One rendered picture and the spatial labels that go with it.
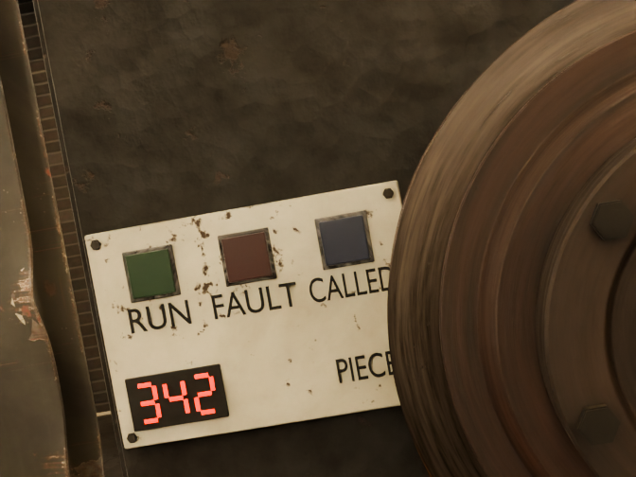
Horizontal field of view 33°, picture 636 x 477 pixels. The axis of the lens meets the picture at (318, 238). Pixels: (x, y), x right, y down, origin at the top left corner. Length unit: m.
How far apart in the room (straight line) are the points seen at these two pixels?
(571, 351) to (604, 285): 0.04
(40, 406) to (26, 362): 0.15
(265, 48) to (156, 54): 0.09
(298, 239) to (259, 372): 0.11
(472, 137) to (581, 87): 0.08
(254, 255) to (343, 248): 0.07
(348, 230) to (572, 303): 0.26
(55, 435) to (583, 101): 2.94
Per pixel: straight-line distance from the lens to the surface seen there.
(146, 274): 0.89
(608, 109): 0.71
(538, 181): 0.70
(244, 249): 0.87
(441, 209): 0.74
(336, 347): 0.88
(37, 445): 3.57
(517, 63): 0.74
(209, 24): 0.91
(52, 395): 3.52
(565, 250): 0.66
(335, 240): 0.87
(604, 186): 0.66
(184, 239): 0.89
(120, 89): 0.92
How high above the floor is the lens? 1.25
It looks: 3 degrees down
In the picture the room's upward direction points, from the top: 10 degrees counter-clockwise
